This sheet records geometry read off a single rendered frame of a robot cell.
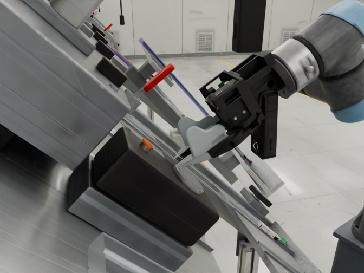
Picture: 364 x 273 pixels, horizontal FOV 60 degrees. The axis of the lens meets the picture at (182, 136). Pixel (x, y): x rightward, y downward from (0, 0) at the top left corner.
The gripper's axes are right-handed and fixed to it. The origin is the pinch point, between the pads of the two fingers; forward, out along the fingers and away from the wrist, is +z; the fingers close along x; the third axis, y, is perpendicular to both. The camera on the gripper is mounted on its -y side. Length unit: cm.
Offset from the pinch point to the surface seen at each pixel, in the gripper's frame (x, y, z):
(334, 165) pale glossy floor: -144, -172, -84
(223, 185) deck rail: -8.0, -14.8, -2.6
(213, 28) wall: -749, -183, -218
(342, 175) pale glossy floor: -129, -169, -79
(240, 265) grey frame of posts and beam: -12.4, -41.7, 6.3
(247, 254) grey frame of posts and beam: -10.0, -37.1, 2.9
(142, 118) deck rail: -8.0, 7.3, 1.6
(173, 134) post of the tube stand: -38.8, -13.4, 0.2
